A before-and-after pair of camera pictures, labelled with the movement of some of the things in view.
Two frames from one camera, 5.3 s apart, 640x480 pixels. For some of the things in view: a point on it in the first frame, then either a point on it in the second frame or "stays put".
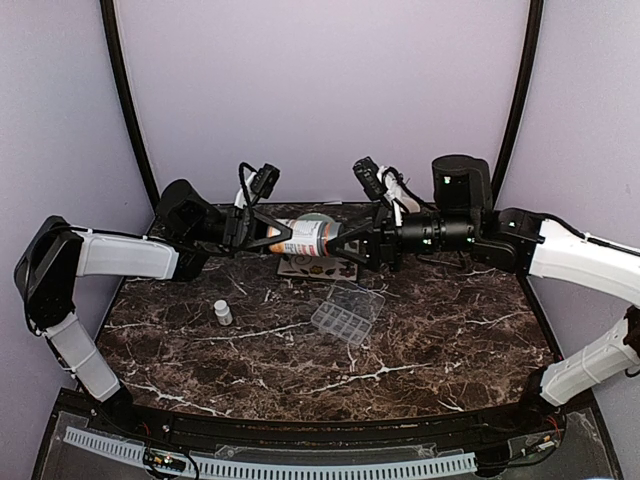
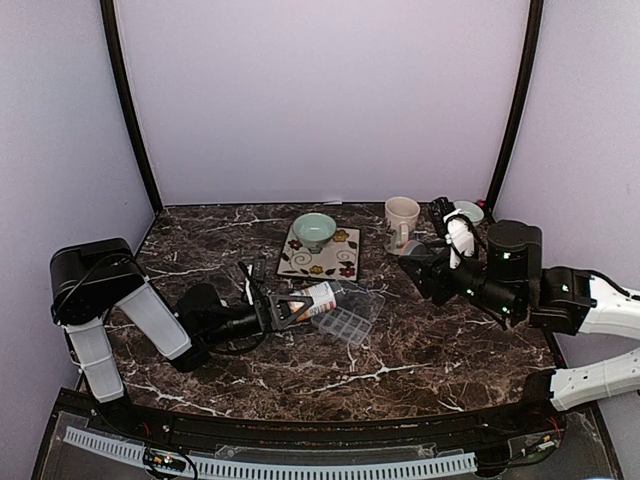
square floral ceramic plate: [318, 267] stays put
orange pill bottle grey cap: [309, 237] → [323, 296]
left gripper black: [243, 233] → [272, 302]
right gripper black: [381, 238] → [435, 275]
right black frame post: [531, 64] stays put
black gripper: [264, 180] → [258, 271]
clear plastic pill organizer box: [348, 313] stays put
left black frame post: [108, 18] stays put
